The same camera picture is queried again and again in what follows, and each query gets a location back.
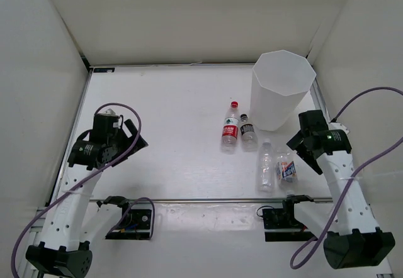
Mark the blue label crushed bottle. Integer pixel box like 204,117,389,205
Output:
275,147,298,196

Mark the clear unlabeled plastic bottle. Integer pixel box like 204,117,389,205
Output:
257,139,275,192

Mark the black label plastic bottle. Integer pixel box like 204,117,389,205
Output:
239,114,258,152

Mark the red label plastic bottle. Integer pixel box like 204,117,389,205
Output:
221,101,240,153

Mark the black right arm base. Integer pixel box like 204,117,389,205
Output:
256,206,314,242

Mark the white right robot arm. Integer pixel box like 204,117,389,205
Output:
283,110,395,270

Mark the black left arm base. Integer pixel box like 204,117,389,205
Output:
105,197,156,240

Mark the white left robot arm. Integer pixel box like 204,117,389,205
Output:
25,109,153,277

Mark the white octagonal plastic bin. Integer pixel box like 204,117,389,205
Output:
249,50,316,131

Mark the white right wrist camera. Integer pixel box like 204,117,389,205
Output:
329,122,349,134

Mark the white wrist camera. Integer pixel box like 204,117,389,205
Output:
99,108,118,117
329,122,349,134

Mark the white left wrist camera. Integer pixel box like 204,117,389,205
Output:
99,108,118,117

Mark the aluminium table edge rail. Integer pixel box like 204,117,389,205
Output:
88,197,334,203

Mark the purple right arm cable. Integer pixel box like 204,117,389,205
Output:
289,86,403,270

